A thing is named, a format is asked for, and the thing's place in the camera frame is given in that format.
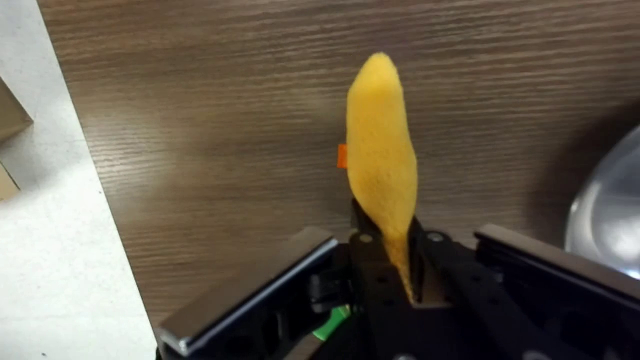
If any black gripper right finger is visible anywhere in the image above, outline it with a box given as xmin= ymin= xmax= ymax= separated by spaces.
xmin=406 ymin=216 xmax=430 ymax=307

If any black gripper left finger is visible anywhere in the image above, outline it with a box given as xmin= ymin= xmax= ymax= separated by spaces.
xmin=347 ymin=198 xmax=412 ymax=307

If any orange-yellow plush toy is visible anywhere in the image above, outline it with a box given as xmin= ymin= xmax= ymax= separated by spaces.
xmin=334 ymin=50 xmax=422 ymax=304

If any small silver metal pan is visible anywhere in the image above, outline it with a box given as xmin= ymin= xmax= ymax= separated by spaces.
xmin=564 ymin=125 xmax=640 ymax=282

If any brown cardboard box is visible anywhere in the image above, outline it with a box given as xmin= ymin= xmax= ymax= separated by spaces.
xmin=0 ymin=77 xmax=36 ymax=147
xmin=0 ymin=163 xmax=22 ymax=203

